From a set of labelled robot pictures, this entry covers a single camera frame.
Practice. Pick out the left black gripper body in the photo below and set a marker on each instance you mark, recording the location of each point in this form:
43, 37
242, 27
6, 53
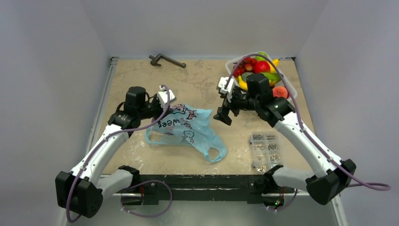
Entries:
154, 109

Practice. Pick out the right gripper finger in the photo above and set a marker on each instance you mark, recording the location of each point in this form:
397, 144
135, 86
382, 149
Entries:
218, 116
226, 118

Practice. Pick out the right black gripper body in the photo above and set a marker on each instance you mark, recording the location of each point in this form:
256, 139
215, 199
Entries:
230, 104

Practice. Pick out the light blue plastic bag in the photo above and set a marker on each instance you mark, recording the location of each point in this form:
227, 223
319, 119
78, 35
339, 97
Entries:
186, 125

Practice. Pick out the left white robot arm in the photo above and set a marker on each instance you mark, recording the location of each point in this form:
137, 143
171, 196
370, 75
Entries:
81, 191

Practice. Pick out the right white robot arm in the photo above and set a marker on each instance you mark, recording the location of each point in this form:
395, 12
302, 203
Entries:
330, 174

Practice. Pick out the yellow fake banana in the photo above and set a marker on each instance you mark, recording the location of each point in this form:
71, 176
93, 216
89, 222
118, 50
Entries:
242, 83

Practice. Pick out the red fake grape bunch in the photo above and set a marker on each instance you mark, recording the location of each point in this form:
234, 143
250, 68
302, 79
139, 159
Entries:
247, 65

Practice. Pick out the red fake apple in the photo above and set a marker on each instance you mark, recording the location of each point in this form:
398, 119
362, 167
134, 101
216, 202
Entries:
262, 67

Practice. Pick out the green fake mango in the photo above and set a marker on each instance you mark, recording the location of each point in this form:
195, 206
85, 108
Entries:
273, 78

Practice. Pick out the fake peach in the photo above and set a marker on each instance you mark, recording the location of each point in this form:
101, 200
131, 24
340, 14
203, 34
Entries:
280, 91

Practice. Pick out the yellow fake pear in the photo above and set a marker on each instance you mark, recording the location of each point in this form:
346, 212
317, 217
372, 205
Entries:
275, 62

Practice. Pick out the green fake lime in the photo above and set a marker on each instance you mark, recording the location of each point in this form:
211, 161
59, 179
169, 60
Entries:
263, 53

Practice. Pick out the white plastic fruit tray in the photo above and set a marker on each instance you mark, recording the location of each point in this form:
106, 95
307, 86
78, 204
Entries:
229, 65

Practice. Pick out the clear screw organizer box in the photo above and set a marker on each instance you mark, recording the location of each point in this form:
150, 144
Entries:
267, 151

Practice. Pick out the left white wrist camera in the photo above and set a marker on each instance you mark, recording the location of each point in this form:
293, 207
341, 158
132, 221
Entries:
165, 96

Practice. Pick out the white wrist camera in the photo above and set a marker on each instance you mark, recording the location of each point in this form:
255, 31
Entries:
225, 87
165, 96

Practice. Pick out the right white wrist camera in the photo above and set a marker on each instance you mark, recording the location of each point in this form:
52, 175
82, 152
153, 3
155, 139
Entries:
225, 87

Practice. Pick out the dark metal crank handle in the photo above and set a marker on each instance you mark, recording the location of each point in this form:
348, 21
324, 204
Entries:
155, 60

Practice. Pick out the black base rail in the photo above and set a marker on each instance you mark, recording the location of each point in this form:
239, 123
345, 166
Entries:
252, 189

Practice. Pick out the aluminium frame rail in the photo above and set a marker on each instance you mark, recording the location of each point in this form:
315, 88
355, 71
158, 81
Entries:
217, 207

